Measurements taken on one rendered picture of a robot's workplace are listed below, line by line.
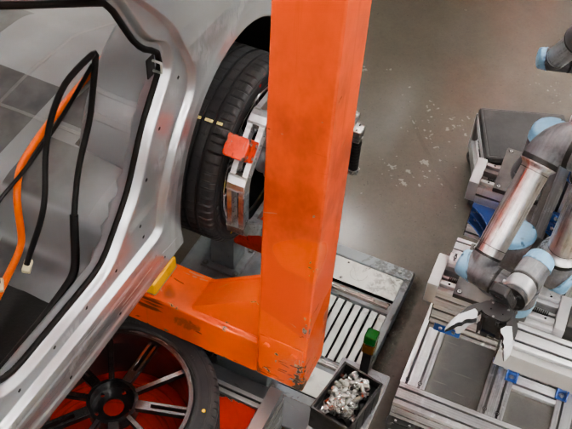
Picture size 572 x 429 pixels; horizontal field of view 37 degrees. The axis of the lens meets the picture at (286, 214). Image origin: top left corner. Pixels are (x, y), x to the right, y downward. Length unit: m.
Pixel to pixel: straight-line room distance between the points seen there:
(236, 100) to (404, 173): 1.66
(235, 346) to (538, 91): 2.66
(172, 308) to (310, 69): 1.14
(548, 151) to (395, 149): 2.08
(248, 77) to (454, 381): 1.32
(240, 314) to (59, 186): 0.65
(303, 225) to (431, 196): 1.98
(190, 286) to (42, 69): 0.88
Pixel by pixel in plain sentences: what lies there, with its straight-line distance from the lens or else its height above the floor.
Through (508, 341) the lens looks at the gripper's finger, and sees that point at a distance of 1.99.
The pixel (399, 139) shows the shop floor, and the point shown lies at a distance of 4.28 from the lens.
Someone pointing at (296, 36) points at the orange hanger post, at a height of 1.81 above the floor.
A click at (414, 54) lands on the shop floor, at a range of 4.85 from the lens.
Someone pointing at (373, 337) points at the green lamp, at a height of 0.66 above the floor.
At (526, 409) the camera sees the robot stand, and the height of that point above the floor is 0.21.
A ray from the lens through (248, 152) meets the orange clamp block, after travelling 2.53.
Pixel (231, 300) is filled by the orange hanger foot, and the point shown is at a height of 0.79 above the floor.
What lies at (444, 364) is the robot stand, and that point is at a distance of 3.19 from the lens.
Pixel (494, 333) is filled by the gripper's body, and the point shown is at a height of 1.19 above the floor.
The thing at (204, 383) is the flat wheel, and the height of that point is 0.50.
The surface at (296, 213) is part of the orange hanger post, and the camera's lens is 2.07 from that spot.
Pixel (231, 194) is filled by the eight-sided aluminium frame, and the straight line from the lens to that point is 2.65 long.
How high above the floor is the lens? 2.82
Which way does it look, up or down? 47 degrees down
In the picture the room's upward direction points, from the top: 4 degrees clockwise
